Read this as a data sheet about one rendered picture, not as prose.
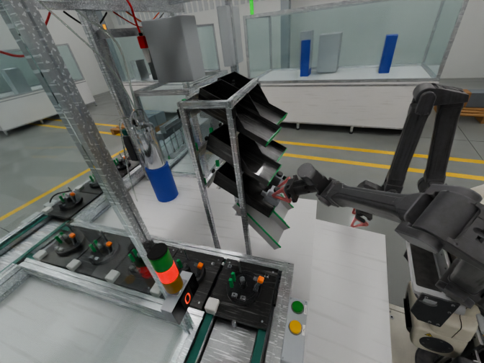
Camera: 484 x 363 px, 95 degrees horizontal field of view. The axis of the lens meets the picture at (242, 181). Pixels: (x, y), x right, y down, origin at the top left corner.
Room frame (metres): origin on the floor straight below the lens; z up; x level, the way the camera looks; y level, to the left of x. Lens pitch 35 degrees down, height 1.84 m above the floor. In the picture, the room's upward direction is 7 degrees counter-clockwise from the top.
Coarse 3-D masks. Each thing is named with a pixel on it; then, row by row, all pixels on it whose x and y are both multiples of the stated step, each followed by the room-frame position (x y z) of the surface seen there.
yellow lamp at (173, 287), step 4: (180, 276) 0.37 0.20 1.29; (176, 280) 0.35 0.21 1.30; (180, 280) 0.36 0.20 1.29; (164, 284) 0.34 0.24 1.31; (168, 284) 0.34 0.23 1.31; (172, 284) 0.34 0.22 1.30; (176, 284) 0.35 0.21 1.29; (180, 284) 0.35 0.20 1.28; (164, 288) 0.35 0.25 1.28; (168, 288) 0.34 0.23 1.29; (172, 288) 0.34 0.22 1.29; (176, 288) 0.34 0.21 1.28; (180, 288) 0.35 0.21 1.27; (168, 292) 0.34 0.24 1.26; (172, 292) 0.34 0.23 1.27
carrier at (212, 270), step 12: (180, 252) 0.72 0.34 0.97; (192, 252) 0.71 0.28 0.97; (180, 264) 0.62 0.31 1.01; (192, 264) 0.63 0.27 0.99; (204, 264) 0.63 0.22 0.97; (216, 264) 0.62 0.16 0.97; (204, 276) 0.57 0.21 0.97; (216, 276) 0.57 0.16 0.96; (204, 288) 0.52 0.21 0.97; (192, 300) 0.47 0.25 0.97; (204, 300) 0.47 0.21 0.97
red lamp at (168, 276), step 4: (172, 268) 0.35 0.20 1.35; (176, 268) 0.37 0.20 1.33; (156, 272) 0.34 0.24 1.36; (164, 272) 0.34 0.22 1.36; (168, 272) 0.34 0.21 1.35; (172, 272) 0.35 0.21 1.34; (176, 272) 0.36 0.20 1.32; (160, 276) 0.34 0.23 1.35; (164, 276) 0.34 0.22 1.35; (168, 276) 0.34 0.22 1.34; (172, 276) 0.35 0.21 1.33; (176, 276) 0.36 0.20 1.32; (160, 280) 0.35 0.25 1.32; (164, 280) 0.34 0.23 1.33; (168, 280) 0.34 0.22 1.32; (172, 280) 0.34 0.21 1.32
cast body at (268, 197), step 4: (272, 188) 0.71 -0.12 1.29; (276, 188) 0.71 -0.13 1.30; (264, 192) 0.73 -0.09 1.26; (268, 192) 0.72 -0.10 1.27; (272, 192) 0.69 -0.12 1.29; (264, 196) 0.73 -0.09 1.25; (268, 196) 0.70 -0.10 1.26; (280, 196) 0.71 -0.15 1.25; (268, 200) 0.70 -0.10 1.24; (272, 200) 0.69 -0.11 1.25; (276, 200) 0.69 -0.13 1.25; (272, 204) 0.69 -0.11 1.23; (276, 204) 0.69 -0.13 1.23
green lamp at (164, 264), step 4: (168, 248) 0.37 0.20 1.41; (168, 252) 0.36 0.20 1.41; (164, 256) 0.35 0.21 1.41; (168, 256) 0.36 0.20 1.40; (152, 260) 0.34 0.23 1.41; (156, 260) 0.34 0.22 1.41; (160, 260) 0.34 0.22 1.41; (164, 260) 0.35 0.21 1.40; (168, 260) 0.35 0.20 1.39; (172, 260) 0.37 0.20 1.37; (152, 264) 0.34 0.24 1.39; (156, 264) 0.34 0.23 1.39; (160, 264) 0.34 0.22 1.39; (164, 264) 0.34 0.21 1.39; (168, 264) 0.35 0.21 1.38; (172, 264) 0.36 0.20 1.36; (156, 268) 0.34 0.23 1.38; (160, 268) 0.34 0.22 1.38; (164, 268) 0.34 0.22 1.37; (168, 268) 0.35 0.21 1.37; (160, 272) 0.34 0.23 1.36
